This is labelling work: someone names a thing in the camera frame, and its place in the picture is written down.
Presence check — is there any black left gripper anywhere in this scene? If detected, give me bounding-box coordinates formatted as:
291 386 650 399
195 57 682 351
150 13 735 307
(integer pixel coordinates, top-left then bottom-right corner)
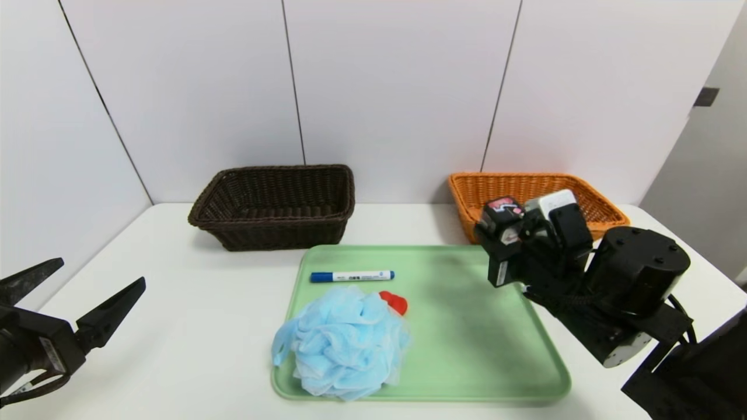
0 257 146 397

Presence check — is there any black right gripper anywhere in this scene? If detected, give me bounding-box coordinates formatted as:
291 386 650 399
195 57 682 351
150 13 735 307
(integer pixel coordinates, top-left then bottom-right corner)
474 196 528 288

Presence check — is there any red rubber duck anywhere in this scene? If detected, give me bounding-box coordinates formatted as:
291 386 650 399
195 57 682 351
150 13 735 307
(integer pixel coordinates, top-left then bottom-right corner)
378 290 409 316

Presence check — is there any orange wicker basket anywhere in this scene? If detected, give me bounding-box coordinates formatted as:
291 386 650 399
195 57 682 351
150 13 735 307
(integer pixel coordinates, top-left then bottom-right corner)
448 172 631 244

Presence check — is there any dark brown wicker basket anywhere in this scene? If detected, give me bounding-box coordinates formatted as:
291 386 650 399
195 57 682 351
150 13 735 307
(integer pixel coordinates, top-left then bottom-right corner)
187 164 356 253

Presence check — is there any green plastic tray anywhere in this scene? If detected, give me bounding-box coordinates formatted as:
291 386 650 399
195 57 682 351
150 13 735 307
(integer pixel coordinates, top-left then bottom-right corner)
271 244 573 403

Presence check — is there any blue whiteboard marker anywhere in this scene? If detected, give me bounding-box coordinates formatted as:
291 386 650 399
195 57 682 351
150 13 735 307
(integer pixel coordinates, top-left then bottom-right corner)
310 270 395 284

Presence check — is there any blue mesh bath loofah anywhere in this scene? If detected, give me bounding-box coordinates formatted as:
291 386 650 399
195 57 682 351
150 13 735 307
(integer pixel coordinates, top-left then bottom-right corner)
271 286 411 402

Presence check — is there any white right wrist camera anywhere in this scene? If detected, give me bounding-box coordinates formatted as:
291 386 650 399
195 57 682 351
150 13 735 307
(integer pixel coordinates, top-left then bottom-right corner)
523 189 594 260

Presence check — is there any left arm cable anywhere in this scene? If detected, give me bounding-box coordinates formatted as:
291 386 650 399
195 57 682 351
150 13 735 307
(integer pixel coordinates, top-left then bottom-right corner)
0 373 71 407

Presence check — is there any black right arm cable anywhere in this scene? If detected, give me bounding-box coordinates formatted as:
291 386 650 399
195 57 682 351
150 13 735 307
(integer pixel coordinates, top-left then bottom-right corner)
665 292 698 345

